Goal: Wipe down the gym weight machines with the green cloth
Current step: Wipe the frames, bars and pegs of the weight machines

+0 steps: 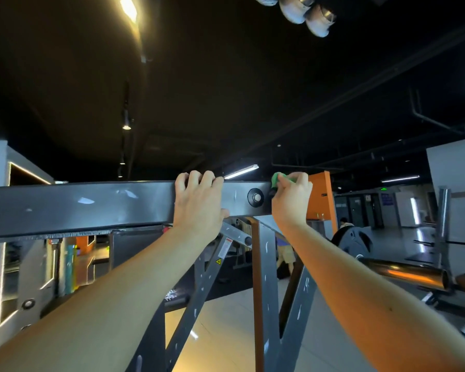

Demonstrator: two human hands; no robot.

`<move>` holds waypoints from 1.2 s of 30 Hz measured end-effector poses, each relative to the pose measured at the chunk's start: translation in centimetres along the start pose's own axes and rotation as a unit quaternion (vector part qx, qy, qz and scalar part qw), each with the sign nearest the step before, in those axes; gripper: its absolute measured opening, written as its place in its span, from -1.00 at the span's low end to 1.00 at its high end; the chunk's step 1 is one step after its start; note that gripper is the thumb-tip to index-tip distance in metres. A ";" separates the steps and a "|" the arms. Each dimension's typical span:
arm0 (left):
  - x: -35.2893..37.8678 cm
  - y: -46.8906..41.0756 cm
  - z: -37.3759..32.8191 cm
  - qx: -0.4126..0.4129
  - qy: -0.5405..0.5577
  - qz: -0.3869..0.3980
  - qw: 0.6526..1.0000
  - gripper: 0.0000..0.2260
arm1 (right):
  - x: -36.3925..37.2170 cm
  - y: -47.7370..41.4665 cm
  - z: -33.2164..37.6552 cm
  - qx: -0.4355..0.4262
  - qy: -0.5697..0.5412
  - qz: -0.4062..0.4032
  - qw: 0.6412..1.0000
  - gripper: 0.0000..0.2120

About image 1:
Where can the person's right hand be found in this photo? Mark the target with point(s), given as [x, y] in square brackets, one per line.
[291, 202]

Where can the person's left hand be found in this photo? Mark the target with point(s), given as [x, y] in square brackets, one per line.
[198, 205]

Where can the green cleaning cloth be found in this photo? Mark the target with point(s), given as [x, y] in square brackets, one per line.
[277, 179]

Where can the grey steel gym machine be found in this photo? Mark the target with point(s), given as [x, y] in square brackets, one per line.
[77, 209]

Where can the person's right forearm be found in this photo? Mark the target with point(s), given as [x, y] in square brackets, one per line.
[372, 306]

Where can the person's left forearm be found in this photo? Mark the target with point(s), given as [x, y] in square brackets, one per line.
[101, 313]

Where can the fluorescent tube light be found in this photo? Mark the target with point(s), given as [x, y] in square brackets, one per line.
[401, 179]
[241, 172]

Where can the black track spotlight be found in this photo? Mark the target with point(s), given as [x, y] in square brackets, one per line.
[126, 120]

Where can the barbell with black plate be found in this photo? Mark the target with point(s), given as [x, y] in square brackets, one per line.
[403, 273]

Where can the round ceiling lamp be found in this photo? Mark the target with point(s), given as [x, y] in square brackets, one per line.
[129, 7]

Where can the white ceiling duct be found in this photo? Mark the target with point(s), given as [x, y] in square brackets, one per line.
[298, 7]

